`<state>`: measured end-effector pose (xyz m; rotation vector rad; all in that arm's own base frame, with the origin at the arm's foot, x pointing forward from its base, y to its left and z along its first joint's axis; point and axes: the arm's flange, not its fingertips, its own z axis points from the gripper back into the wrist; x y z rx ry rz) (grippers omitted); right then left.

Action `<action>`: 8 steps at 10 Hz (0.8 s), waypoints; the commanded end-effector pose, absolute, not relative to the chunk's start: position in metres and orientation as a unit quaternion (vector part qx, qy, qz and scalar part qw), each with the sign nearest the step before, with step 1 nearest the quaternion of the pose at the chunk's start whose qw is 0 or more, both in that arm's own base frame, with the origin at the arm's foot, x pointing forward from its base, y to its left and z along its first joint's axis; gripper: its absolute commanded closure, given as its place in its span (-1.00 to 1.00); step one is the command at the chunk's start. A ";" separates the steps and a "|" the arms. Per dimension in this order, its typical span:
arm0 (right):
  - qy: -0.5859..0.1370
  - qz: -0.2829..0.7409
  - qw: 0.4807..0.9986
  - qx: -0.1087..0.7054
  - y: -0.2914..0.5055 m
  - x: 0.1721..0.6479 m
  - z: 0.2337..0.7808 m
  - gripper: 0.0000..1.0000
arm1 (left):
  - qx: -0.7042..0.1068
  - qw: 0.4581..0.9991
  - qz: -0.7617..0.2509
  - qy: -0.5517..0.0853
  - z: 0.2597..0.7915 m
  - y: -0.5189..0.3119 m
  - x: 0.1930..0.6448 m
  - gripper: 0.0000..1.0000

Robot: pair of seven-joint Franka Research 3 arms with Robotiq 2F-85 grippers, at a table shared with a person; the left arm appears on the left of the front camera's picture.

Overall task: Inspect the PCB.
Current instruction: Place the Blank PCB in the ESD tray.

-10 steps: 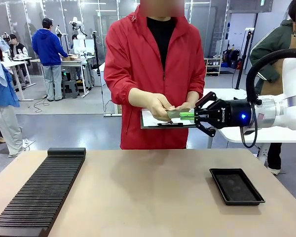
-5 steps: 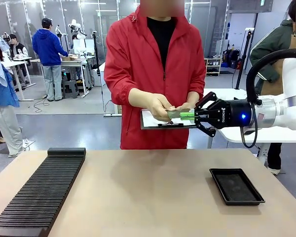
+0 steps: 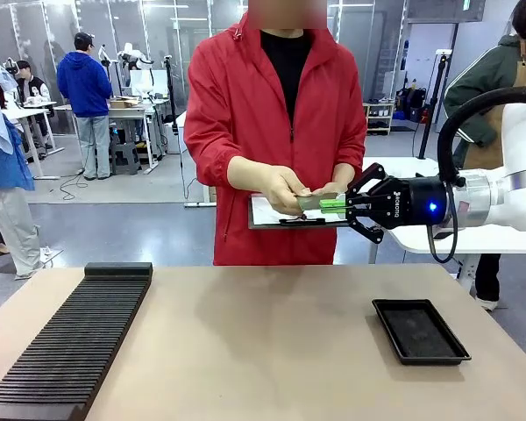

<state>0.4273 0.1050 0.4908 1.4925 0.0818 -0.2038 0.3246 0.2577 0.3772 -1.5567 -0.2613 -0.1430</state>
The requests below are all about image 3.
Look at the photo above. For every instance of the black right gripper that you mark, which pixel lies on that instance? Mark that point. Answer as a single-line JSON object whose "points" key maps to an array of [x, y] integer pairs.
{"points": [[412, 201]]}

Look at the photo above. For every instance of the black clipboard with white paper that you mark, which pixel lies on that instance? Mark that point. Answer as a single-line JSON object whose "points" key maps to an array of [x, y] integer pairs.
{"points": [[267, 215]]}

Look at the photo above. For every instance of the person's right forearm red sleeve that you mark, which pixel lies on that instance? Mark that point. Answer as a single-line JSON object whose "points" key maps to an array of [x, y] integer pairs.
{"points": [[210, 136]]}

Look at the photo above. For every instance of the person's left forearm red sleeve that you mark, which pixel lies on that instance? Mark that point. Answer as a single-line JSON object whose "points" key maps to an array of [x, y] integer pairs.
{"points": [[353, 149]]}

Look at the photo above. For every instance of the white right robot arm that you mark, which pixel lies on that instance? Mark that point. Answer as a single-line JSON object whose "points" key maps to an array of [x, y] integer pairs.
{"points": [[521, 175]]}

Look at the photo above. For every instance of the black slotted PCB rack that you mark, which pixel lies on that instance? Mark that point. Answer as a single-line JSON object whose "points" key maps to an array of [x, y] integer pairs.
{"points": [[79, 324]]}

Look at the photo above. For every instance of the person's left hand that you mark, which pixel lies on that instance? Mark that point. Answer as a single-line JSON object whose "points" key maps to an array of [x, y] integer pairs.
{"points": [[331, 188]]}

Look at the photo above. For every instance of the person's right hand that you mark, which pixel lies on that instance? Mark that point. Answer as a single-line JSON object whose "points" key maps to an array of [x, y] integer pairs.
{"points": [[263, 180]]}

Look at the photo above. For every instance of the wooden shelf unit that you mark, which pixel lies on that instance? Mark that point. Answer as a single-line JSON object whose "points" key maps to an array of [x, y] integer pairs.
{"points": [[379, 117]]}

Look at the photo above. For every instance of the black stand with white head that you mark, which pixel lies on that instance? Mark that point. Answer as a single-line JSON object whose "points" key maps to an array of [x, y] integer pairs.
{"points": [[434, 87]]}

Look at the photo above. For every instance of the person in red jacket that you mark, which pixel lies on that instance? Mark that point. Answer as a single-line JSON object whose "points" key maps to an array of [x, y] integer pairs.
{"points": [[272, 109]]}

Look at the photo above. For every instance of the black plastic tray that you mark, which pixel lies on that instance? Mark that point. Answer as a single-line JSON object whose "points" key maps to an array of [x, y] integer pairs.
{"points": [[421, 333]]}

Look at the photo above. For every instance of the person in green jacket, apron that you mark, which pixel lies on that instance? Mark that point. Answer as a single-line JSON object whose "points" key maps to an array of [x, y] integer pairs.
{"points": [[486, 74]]}

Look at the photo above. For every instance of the grey workbench desk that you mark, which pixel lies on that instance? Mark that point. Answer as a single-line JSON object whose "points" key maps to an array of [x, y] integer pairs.
{"points": [[147, 114]]}

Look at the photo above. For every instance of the black step stool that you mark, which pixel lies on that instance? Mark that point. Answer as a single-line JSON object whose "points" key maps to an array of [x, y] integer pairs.
{"points": [[125, 158]]}

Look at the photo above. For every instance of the cardboard box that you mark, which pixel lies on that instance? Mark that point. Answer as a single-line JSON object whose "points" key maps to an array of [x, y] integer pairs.
{"points": [[122, 103]]}

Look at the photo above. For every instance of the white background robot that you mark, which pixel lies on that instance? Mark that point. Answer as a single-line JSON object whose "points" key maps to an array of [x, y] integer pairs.
{"points": [[136, 59]]}

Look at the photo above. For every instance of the person in blue hoodie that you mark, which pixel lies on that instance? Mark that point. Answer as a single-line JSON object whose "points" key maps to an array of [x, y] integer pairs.
{"points": [[85, 87]]}

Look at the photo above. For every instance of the white desk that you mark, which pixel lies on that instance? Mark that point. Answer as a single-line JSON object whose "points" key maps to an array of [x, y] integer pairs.
{"points": [[26, 116]]}

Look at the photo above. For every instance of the seated person in varsity jacket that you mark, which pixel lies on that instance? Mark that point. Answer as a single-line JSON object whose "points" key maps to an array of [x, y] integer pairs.
{"points": [[33, 90]]}

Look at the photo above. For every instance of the person in light blue shirt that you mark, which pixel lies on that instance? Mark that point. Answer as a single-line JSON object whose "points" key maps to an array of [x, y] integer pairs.
{"points": [[4, 175]]}

